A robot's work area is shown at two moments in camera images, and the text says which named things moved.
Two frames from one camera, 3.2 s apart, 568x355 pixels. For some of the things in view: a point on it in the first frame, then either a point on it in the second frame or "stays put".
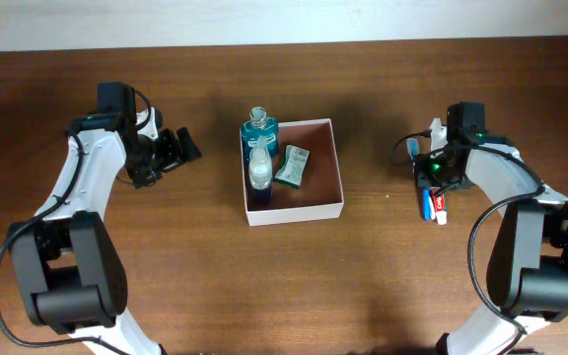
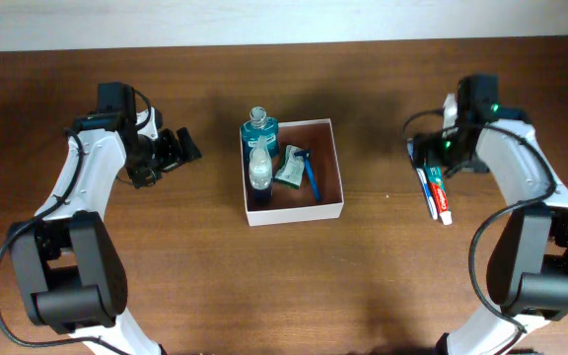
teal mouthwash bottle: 250,131 stays put
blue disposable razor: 427,205 to 306,154
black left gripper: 172,158 stays put
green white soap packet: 292,170 stays put
